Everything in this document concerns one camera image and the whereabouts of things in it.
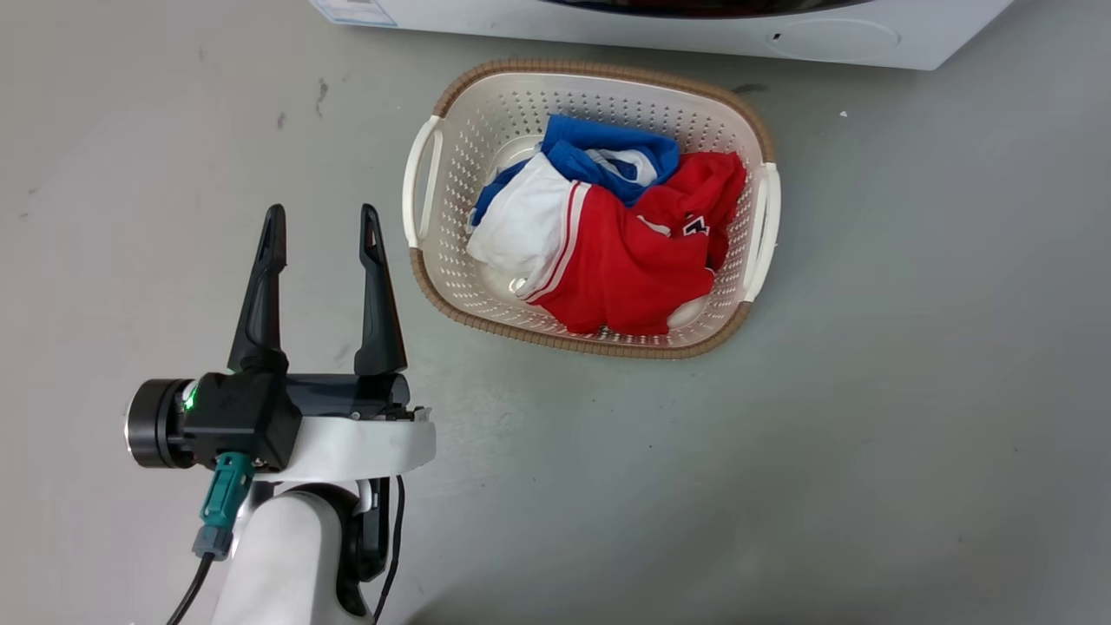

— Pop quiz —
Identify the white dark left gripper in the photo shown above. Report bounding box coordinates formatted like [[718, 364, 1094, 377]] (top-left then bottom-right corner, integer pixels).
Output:
[[227, 204, 437, 484]]

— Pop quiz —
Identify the white washing machine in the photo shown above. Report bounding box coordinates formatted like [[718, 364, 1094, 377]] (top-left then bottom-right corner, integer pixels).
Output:
[[308, 0, 1016, 71]]

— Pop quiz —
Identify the dark glass washing machine door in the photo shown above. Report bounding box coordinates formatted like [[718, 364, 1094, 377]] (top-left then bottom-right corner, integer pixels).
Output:
[[538, 0, 878, 19]]

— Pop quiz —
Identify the cream plastic laundry basket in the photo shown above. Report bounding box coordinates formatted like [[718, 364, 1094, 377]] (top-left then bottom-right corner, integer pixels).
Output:
[[402, 59, 782, 360]]

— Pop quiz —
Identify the white blue energy label sticker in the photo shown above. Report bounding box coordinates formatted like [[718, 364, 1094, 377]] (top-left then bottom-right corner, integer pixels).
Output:
[[310, 0, 398, 28]]

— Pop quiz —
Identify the red white sports jersey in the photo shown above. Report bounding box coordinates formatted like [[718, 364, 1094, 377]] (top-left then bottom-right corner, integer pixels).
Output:
[[467, 151, 747, 337]]

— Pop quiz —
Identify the blue white garment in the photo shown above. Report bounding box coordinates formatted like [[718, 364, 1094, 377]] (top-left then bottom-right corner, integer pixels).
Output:
[[470, 115, 682, 228]]

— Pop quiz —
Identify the teal plug black cable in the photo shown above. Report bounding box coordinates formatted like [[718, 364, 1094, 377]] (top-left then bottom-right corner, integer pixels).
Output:
[[165, 451, 258, 625]]

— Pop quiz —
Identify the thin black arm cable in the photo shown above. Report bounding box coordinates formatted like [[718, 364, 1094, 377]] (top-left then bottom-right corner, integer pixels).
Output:
[[371, 474, 407, 625]]

